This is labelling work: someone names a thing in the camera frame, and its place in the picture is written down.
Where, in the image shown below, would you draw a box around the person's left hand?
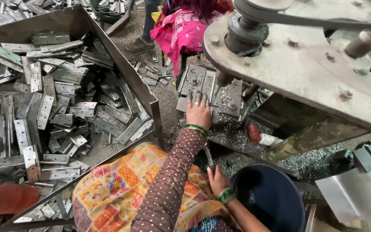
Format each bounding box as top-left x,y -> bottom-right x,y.
186,91 -> 212,129

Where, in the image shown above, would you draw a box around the person's right hand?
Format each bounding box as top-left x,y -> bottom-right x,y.
206,164 -> 233,198

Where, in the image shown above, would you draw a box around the dark metal lever handle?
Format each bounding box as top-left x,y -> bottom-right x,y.
202,143 -> 216,171

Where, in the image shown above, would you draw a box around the steel hinge workpiece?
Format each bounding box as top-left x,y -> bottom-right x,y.
176,96 -> 190,113

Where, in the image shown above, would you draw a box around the green bangles on right wrist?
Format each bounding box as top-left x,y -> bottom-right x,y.
218,188 -> 237,204

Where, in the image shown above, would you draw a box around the green bangles on wrist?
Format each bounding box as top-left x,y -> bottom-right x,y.
184,123 -> 209,137
218,188 -> 237,204

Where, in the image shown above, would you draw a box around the green bangles on left wrist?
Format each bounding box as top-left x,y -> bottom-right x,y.
184,123 -> 209,137

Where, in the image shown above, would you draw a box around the white bottle with red cap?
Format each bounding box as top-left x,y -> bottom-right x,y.
247,124 -> 284,147

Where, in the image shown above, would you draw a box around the dark blue bucket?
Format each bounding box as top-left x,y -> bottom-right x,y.
231,163 -> 307,232

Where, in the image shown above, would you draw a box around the steel drilling jig plate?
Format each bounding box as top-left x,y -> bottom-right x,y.
176,64 -> 244,125

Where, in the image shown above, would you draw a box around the drill spindle chuck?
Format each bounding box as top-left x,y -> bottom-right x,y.
215,71 -> 235,87

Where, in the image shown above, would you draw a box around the person's colourful patterned clothing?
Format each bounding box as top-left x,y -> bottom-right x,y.
72,142 -> 237,232

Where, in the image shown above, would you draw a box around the dark drill machine base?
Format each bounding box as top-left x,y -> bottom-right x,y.
202,92 -> 369,181

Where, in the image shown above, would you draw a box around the scattered hinges on ground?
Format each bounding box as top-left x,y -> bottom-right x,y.
131,50 -> 176,87

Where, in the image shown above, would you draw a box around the grey drill machine head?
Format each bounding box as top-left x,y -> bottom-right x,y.
202,0 -> 371,139

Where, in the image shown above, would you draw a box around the dark greasy pulley hub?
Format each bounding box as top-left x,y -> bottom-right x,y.
224,13 -> 270,57

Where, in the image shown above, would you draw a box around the bent shiny metal sheet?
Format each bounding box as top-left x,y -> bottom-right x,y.
314,164 -> 371,223

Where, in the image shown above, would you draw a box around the green machine part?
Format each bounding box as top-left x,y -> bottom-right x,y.
332,139 -> 371,174

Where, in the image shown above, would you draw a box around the fallen hinges under tray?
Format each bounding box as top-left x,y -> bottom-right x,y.
13,198 -> 74,232

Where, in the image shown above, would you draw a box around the pile of steel hinges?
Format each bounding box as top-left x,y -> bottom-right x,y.
0,31 -> 155,195

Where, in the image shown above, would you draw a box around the black drive belt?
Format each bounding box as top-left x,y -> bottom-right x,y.
233,0 -> 371,33

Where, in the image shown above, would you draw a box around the grey metal bar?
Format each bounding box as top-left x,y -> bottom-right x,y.
104,0 -> 135,37

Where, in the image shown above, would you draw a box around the green basin with hinges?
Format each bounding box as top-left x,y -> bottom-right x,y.
89,0 -> 132,24

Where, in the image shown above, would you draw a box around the large metal tray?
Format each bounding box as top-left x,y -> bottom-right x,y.
0,4 -> 165,226

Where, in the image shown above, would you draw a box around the heap of loose hinges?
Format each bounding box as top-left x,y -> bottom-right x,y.
0,0 -> 91,31

